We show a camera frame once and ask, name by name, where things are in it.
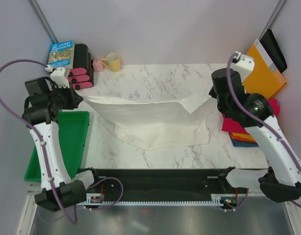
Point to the green plastic tray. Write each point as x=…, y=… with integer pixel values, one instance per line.
x=73, y=129

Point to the black pink drawer organizer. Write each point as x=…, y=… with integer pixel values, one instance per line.
x=82, y=74

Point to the small pink container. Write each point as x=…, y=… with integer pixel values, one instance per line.
x=97, y=65

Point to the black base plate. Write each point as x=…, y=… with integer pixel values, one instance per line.
x=161, y=184

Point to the white cable duct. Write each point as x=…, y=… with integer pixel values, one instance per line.
x=95, y=200

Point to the black folder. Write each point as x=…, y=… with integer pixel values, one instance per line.
x=272, y=48

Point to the white t shirt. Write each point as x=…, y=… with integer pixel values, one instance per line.
x=154, y=125

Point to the blue folded t shirt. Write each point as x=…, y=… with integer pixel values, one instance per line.
x=238, y=143

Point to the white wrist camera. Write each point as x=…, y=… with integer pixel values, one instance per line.
x=242, y=64
x=59, y=75

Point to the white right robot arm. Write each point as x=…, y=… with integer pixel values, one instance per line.
x=281, y=181

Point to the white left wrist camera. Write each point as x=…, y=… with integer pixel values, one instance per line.
x=59, y=75

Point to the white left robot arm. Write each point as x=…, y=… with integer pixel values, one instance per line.
x=46, y=99

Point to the orange folded t shirt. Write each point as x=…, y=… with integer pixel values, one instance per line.
x=242, y=137

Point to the blue treehouse book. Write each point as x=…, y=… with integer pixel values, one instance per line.
x=61, y=55

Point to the yellow mug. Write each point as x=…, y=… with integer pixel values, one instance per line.
x=112, y=62

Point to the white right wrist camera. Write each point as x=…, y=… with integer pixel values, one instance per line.
x=242, y=64

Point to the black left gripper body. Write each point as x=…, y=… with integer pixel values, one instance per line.
x=64, y=98

